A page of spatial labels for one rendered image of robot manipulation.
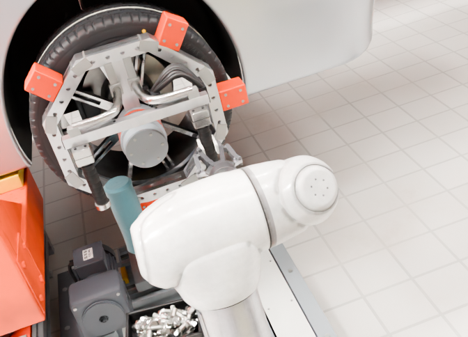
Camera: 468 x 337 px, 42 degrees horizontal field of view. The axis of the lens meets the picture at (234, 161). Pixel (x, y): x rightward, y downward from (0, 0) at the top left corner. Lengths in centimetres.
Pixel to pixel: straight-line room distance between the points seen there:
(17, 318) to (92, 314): 30
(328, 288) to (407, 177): 77
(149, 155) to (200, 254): 98
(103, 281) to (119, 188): 37
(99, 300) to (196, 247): 124
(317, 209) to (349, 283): 157
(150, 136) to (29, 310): 60
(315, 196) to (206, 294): 21
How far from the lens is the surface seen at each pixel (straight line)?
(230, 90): 196
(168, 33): 185
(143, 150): 182
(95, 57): 185
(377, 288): 241
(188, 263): 87
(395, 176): 295
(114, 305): 208
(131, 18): 192
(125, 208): 192
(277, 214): 89
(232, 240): 87
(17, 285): 181
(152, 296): 235
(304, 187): 87
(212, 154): 178
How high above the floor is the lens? 170
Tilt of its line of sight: 31 degrees down
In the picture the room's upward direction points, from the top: 14 degrees counter-clockwise
